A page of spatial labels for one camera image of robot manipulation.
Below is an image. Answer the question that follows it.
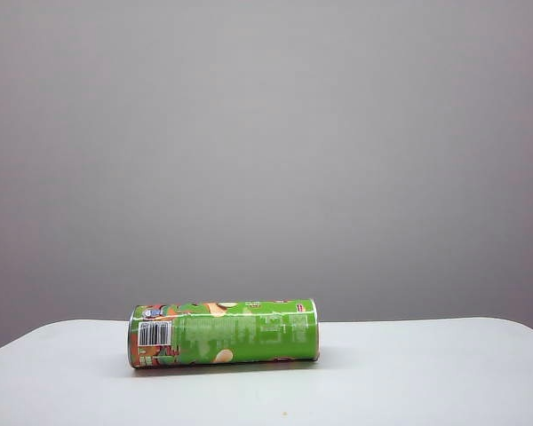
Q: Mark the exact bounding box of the green chips tub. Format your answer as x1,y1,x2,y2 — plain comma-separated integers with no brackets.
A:
127,298,319,369

